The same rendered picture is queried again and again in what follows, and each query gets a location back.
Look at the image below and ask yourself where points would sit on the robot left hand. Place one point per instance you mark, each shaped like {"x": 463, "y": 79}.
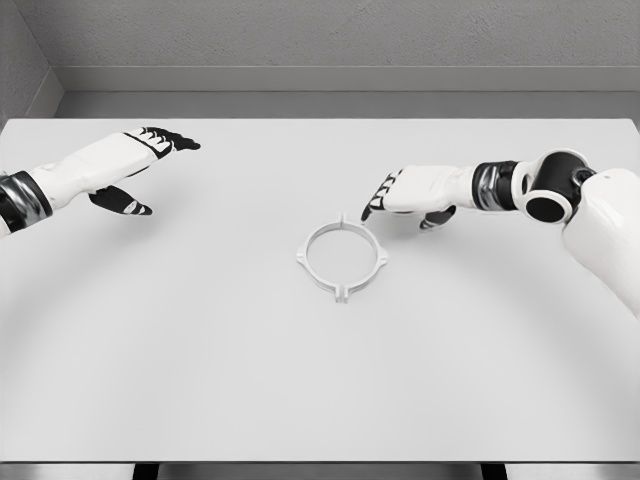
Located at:
{"x": 115, "y": 157}

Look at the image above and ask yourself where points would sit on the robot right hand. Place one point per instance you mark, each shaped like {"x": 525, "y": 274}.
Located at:
{"x": 425, "y": 187}

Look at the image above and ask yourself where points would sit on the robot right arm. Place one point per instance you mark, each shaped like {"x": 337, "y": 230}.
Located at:
{"x": 600, "y": 225}

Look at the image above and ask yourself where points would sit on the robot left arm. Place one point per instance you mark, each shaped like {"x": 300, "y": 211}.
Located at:
{"x": 50, "y": 187}

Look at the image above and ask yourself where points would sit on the white round pipe clamp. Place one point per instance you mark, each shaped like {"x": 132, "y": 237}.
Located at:
{"x": 309, "y": 267}

